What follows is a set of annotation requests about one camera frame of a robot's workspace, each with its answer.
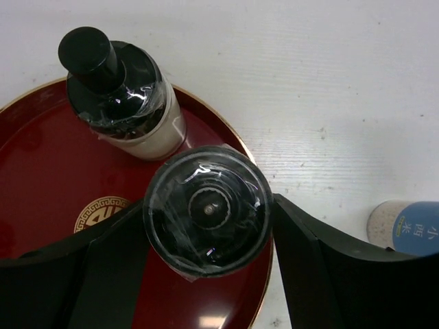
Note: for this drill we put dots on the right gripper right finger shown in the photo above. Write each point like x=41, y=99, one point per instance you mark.
x=333, y=280

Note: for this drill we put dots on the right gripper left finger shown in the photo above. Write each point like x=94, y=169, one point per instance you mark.
x=90, y=279

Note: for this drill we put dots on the blue label silver cap bottle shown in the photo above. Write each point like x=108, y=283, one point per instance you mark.
x=407, y=227

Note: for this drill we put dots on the clear cap pepper grinder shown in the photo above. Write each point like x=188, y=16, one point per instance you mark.
x=206, y=212

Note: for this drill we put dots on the black knob salt grinder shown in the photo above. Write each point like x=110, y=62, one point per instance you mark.
x=118, y=90

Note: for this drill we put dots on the red round tray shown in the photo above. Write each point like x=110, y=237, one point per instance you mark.
x=58, y=178

